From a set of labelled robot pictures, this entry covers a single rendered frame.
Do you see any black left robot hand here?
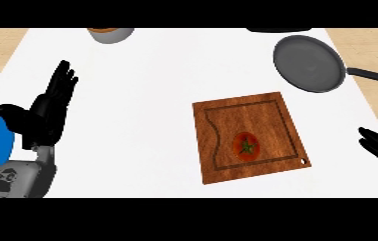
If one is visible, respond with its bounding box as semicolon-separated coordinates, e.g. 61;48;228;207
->
0;60;79;151

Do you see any grey frying pan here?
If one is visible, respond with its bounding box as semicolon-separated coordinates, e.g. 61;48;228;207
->
271;34;378;94

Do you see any wooden cutting board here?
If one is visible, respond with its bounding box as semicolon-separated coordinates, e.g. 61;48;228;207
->
190;91;312;186

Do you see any red tomato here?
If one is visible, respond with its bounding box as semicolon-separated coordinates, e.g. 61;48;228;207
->
231;131;261;162

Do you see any blue object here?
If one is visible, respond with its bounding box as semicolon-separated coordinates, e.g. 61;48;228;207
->
0;116;16;165

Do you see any grey pot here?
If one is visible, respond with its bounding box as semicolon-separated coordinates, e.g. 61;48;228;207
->
86;27;135;45

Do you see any black object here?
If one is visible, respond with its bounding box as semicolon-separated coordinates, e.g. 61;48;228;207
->
244;27;312;34

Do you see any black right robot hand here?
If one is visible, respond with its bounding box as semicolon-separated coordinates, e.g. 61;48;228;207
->
357;126;378;159

